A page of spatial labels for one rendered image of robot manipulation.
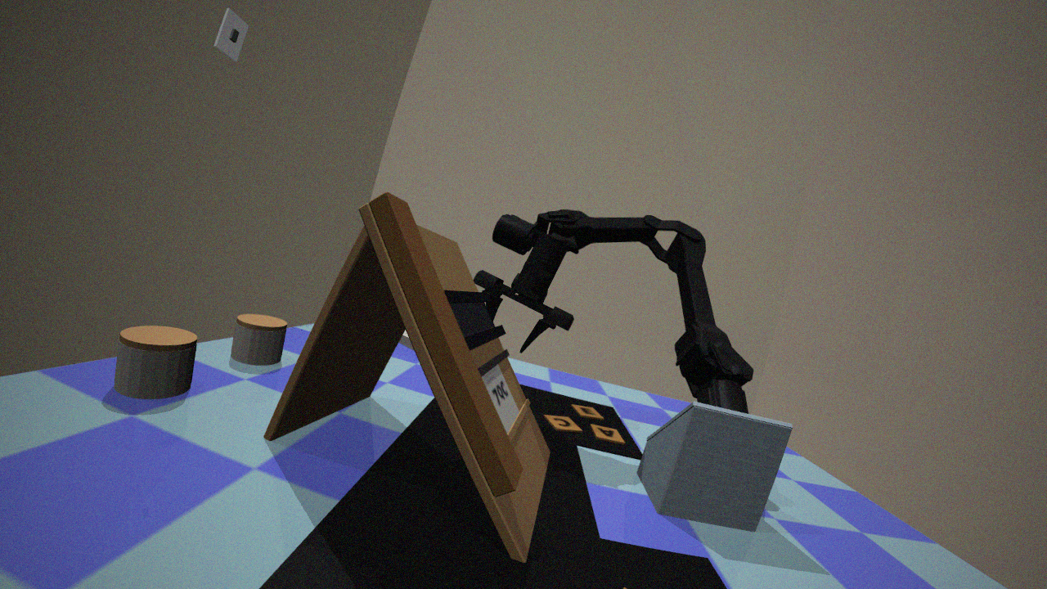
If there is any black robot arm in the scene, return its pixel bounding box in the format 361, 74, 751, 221
492, 209, 753, 414

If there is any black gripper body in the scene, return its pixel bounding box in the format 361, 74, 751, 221
474, 258, 574, 331

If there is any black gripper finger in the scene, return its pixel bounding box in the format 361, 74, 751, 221
520, 319, 556, 353
486, 293, 503, 321

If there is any grey cylindrical container with tan lid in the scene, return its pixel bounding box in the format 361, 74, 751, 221
114, 326, 197, 399
231, 314, 287, 366

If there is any white paper ticket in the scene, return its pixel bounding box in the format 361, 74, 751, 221
482, 364, 519, 433

